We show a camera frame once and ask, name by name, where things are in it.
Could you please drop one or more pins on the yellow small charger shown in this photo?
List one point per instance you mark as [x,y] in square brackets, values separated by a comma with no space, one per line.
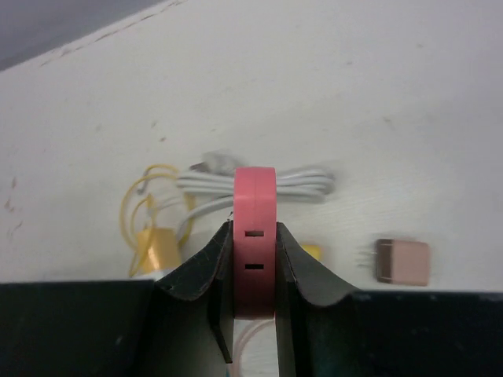
[157,250]

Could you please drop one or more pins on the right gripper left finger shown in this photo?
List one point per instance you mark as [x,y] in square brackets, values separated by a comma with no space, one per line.
[180,325]

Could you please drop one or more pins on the pink brown charger plug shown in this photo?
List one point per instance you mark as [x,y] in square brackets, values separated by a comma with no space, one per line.
[393,261]

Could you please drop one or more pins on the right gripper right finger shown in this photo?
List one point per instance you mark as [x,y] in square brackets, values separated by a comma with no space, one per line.
[328,327]

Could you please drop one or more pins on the yellow USB charger plug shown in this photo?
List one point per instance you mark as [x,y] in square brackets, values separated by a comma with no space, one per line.
[314,250]

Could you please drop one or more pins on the pink charger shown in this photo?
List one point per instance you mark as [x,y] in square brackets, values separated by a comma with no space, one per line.
[254,242]

